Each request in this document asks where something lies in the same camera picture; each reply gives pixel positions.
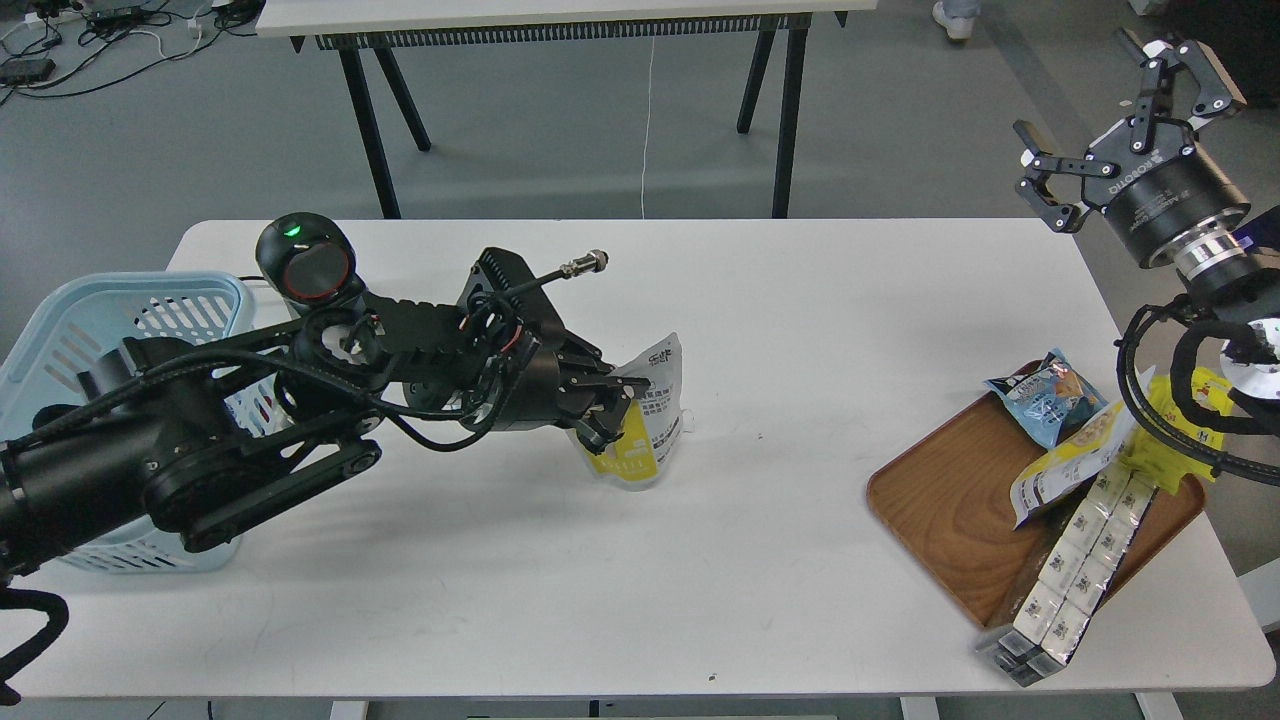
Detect white hanging cable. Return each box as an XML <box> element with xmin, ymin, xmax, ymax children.
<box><xmin>641</xmin><ymin>36</ymin><xmax>657</xmax><ymax>220</ymax></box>

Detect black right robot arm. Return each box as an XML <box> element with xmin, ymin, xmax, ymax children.
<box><xmin>1012</xmin><ymin>29</ymin><xmax>1279</xmax><ymax>486</ymax></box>

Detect black barcode scanner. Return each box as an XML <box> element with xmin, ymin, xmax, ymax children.
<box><xmin>255</xmin><ymin>211</ymin><xmax>367</xmax><ymax>318</ymax></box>

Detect white background table black legs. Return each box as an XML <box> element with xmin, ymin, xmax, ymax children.
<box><xmin>253</xmin><ymin>1</ymin><xmax>882</xmax><ymax>219</ymax></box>

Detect yellow nut snack pouch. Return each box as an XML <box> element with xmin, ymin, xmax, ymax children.
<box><xmin>571</xmin><ymin>332</ymin><xmax>684</xmax><ymax>492</ymax></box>

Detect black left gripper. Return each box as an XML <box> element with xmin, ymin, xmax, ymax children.
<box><xmin>399</xmin><ymin>247</ymin><xmax>652</xmax><ymax>455</ymax></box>

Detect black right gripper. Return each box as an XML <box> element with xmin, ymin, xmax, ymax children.
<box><xmin>1012</xmin><ymin>27</ymin><xmax>1253</xmax><ymax>272</ymax></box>

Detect blue snack bag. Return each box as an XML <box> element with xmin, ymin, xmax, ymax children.
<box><xmin>984</xmin><ymin>348</ymin><xmax>1106</xmax><ymax>450</ymax></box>

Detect light blue plastic basket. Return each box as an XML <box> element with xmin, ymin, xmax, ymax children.
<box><xmin>1</xmin><ymin>272</ymin><xmax>255</xmax><ymax>574</ymax></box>

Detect brown wooden tray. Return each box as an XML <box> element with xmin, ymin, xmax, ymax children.
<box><xmin>867</xmin><ymin>361</ymin><xmax>1207</xmax><ymax>632</ymax></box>

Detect long white snack box pack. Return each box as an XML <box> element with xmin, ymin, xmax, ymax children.
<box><xmin>975</xmin><ymin>465</ymin><xmax>1156</xmax><ymax>687</ymax></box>

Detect floor cables and adapters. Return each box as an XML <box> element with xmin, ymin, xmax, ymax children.
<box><xmin>0</xmin><ymin>0</ymin><xmax>266</xmax><ymax>101</ymax></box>

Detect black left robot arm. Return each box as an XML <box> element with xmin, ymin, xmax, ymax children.
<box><xmin>3</xmin><ymin>249</ymin><xmax>650</xmax><ymax>705</ymax></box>

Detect yellow cartoon snack pack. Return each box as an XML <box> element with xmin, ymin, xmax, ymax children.
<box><xmin>1123</xmin><ymin>366</ymin><xmax>1234</xmax><ymax>495</ymax></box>

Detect yellow white snack pouch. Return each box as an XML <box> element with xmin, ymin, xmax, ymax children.
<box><xmin>1009</xmin><ymin>401</ymin><xmax>1137</xmax><ymax>529</ymax></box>

